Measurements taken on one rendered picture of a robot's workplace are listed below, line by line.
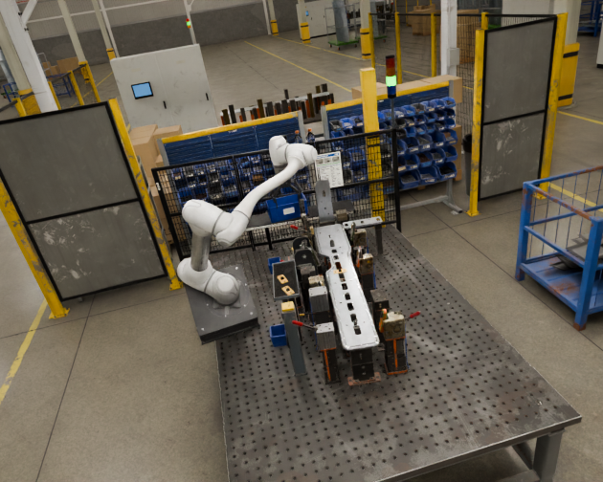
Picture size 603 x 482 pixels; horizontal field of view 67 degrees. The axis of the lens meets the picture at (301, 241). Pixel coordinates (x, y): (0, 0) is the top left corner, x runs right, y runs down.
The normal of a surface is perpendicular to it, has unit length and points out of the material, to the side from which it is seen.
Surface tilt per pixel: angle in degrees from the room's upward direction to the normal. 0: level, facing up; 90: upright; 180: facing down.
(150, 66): 90
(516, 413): 0
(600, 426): 0
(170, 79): 90
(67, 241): 89
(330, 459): 0
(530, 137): 91
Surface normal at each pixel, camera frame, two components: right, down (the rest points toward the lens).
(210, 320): 0.12, -0.33
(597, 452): -0.15, -0.87
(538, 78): 0.28, 0.43
